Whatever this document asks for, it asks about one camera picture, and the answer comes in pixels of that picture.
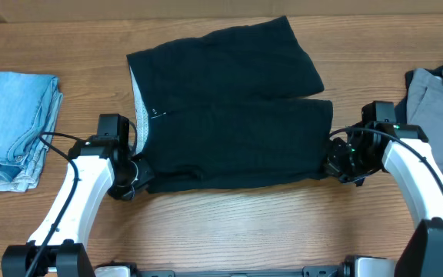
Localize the black shorts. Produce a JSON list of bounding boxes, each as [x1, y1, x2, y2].
[[127, 17, 333, 193]]

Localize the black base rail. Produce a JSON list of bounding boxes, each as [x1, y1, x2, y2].
[[94, 265, 410, 277]]

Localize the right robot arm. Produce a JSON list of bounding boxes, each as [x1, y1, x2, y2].
[[324, 101, 443, 276]]

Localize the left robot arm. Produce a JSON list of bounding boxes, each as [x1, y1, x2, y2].
[[1, 114, 154, 277]]

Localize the folded light blue jeans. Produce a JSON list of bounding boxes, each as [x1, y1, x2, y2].
[[0, 72, 63, 192]]

